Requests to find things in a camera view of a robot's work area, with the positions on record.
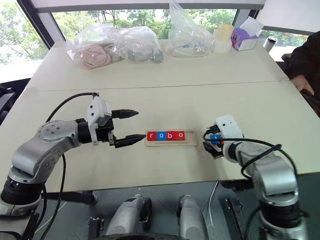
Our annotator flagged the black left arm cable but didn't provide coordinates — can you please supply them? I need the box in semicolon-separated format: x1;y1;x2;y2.
32;92;100;236

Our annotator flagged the wooden letter tray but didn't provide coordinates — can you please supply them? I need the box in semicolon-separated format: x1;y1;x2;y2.
144;129;200;148

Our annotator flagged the person's bare hand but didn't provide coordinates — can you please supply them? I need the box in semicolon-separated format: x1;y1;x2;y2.
292;75;315;96

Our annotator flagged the purple tissue box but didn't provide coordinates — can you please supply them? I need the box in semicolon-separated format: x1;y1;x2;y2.
231;17;265;52

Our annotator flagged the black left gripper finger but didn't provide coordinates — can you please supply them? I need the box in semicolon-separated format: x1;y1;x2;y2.
111;108;140;120
114;134;147;149

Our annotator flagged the plastic bag with grey items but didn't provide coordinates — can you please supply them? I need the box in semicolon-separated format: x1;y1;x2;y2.
117;26;165;64

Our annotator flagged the brown object in person's hand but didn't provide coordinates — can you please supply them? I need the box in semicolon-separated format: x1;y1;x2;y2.
300;89;320;114

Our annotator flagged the black table bracket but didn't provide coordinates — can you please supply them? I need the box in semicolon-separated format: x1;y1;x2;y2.
219;178;255;192
47;191;98;205

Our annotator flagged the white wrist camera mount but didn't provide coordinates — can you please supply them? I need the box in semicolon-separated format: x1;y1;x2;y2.
86;96;112;146
215;114;246;164

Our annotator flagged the black chair with armrest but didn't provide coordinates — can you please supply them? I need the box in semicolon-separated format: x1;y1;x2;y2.
0;78;32;121

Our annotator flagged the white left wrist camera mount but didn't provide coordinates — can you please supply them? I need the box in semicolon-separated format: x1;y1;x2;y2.
86;96;112;146

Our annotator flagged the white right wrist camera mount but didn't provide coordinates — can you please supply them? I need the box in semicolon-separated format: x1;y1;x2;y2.
215;114;246;164

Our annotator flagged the tall clear plastic bag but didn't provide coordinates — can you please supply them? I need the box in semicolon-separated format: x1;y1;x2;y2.
167;0;216;58

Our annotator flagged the silver tumbler with dark lid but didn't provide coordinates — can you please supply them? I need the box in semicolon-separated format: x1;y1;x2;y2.
262;36;277;53

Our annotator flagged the person in dark clothes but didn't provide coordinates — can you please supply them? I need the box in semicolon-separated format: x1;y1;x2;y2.
284;32;320;111

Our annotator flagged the black table leg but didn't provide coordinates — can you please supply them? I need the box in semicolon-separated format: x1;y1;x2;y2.
223;197;247;240

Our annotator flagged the thin white cable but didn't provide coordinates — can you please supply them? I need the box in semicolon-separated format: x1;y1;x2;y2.
208;181;220;226

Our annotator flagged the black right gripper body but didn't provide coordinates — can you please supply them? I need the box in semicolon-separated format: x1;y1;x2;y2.
205;123;225;154

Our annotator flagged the plastic bag with pink cloth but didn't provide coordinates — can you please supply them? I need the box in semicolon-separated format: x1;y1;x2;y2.
65;23;126;71

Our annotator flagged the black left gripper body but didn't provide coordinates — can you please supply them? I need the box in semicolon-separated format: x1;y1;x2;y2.
96;116;119;149

